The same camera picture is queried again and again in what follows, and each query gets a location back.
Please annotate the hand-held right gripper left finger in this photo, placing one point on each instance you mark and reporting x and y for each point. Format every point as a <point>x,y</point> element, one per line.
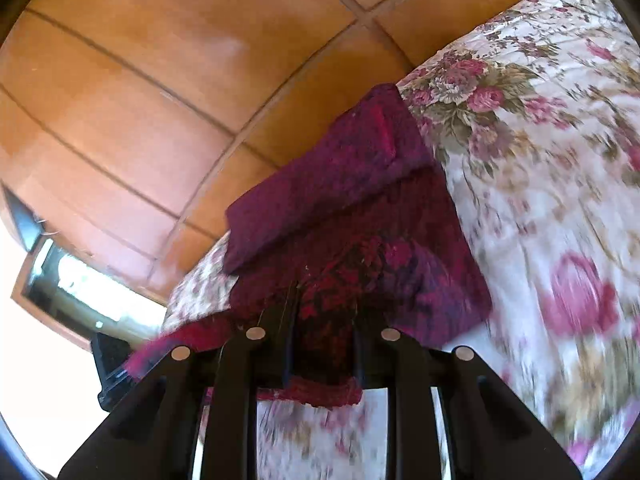
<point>289,350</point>

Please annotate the wooden framed window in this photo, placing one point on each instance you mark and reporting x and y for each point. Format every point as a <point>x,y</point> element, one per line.
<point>75,280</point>

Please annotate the dark red knit sweater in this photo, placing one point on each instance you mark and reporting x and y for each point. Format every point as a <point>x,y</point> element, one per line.
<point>350,185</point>

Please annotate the floral bedspread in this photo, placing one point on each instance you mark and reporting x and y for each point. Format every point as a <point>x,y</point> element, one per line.
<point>525,160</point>

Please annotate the wooden wardrobe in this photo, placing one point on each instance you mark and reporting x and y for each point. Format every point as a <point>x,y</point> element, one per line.
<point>165,85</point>

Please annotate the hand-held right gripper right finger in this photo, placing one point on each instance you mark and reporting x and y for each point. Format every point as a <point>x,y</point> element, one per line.
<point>362,360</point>

